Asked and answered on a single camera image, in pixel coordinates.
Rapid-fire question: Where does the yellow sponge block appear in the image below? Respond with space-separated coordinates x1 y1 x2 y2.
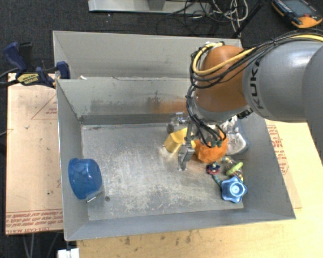
163 128 196 154

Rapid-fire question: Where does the orange fuzzy ball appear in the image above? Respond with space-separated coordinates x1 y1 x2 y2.
194 138 229 163

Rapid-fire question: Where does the grey metal bin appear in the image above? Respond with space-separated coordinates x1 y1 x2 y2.
52 30 297 242

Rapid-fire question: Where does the blue plastic cup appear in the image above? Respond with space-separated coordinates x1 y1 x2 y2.
67 157 103 200

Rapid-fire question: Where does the brown cardboard board, red print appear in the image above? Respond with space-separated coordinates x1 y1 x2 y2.
5 73 304 236

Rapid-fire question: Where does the colourful bead chain toy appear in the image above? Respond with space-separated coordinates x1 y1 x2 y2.
206 156 248 204

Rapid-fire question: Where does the black cylinder on white bracket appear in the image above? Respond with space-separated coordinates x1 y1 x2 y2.
236 108 254 119

